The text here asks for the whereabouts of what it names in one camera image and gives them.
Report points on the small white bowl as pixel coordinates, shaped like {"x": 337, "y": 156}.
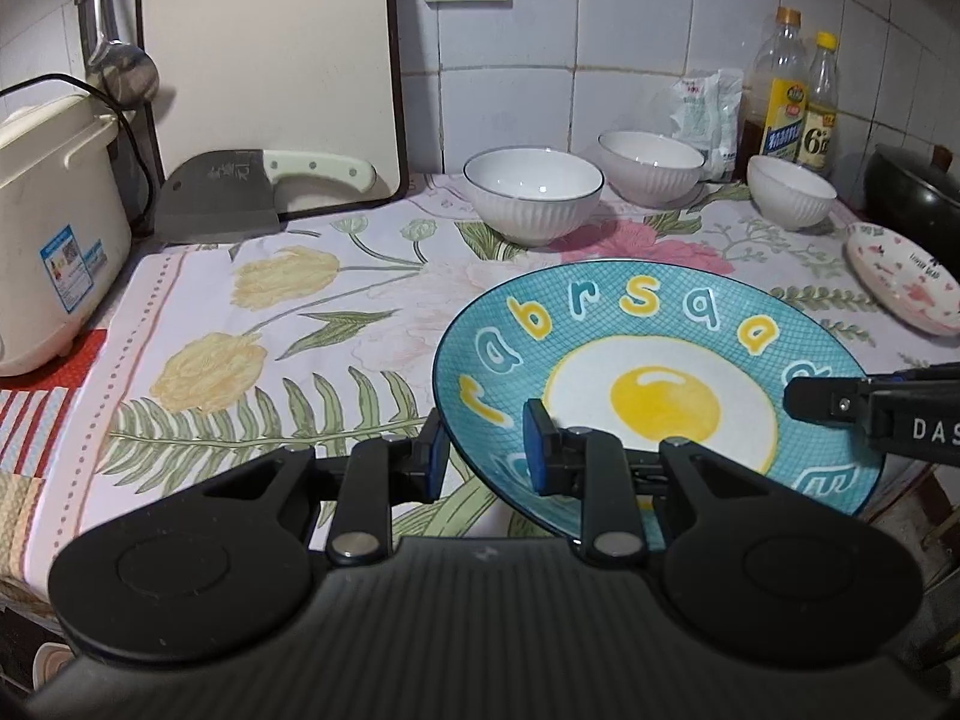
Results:
{"x": 791, "y": 195}

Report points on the red striped cloth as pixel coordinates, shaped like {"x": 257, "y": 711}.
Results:
{"x": 45, "y": 397}

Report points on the glass wok lid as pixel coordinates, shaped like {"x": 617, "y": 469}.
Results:
{"x": 926, "y": 169}

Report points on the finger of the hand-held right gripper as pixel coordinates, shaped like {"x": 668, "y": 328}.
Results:
{"x": 821, "y": 399}

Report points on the floral tablecloth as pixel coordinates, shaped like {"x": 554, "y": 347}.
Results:
{"x": 300, "y": 360}

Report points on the black wok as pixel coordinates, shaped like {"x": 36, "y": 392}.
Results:
{"x": 911, "y": 214}

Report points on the white salt bag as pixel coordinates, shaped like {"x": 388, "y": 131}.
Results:
{"x": 709, "y": 116}

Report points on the cream rice cooker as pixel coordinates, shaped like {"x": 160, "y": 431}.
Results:
{"x": 52, "y": 225}

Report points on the blue fried egg print plate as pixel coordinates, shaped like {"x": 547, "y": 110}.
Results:
{"x": 675, "y": 315}

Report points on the pink patterned plate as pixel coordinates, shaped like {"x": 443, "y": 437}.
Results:
{"x": 904, "y": 277}

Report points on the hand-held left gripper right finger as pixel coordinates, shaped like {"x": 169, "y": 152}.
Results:
{"x": 536, "y": 450}

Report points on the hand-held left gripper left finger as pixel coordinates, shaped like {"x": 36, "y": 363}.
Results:
{"x": 433, "y": 459}

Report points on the white cutting board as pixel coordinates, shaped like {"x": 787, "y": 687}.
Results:
{"x": 262, "y": 52}

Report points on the small yellow cap bottle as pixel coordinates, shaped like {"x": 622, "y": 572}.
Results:
{"x": 820, "y": 127}

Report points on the metal ladle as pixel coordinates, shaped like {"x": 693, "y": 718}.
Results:
{"x": 127, "y": 71}

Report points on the large yellow label bottle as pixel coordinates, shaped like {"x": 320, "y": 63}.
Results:
{"x": 780, "y": 112}

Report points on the medium white ribbed bowl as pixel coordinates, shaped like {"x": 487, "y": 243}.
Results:
{"x": 651, "y": 169}

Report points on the large white ribbed bowl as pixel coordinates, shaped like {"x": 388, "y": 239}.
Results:
{"x": 532, "y": 195}

